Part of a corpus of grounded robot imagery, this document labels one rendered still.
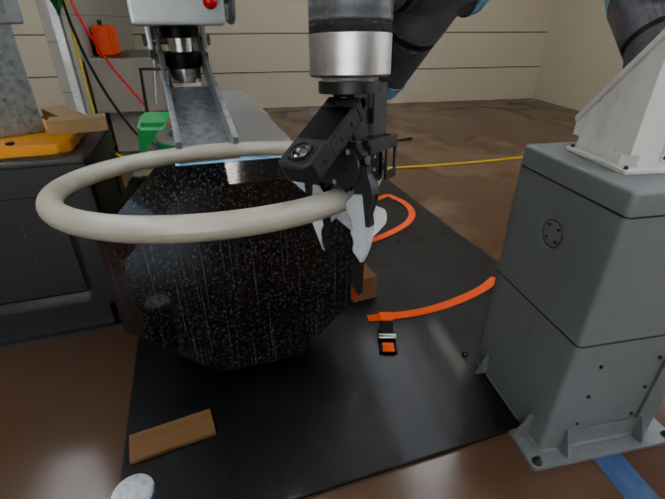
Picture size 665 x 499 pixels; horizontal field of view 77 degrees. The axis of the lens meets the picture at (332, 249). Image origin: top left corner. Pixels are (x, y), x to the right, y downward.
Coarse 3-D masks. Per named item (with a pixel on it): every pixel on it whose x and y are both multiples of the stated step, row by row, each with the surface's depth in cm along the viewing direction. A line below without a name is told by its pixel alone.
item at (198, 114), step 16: (160, 48) 113; (160, 64) 105; (208, 64) 108; (208, 80) 108; (176, 96) 103; (192, 96) 104; (208, 96) 104; (176, 112) 97; (192, 112) 98; (208, 112) 98; (224, 112) 90; (176, 128) 83; (192, 128) 92; (208, 128) 93; (224, 128) 94; (176, 144) 80; (192, 144) 88; (208, 160) 84
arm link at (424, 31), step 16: (416, 0) 44; (432, 0) 45; (448, 0) 46; (464, 0) 46; (480, 0) 47; (400, 16) 49; (416, 16) 48; (432, 16) 48; (448, 16) 48; (464, 16) 51; (400, 32) 50; (416, 32) 50; (432, 32) 50
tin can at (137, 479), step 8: (128, 480) 105; (136, 480) 105; (144, 480) 105; (152, 480) 105; (120, 488) 103; (128, 488) 103; (136, 488) 103; (144, 488) 103; (152, 488) 103; (112, 496) 101; (120, 496) 101; (128, 496) 101; (136, 496) 101; (144, 496) 101; (152, 496) 102
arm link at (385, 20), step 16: (320, 0) 41; (336, 0) 40; (352, 0) 40; (368, 0) 40; (384, 0) 41; (400, 0) 43; (320, 16) 41; (336, 16) 40; (352, 16) 40; (368, 16) 40; (384, 16) 41; (320, 32) 42
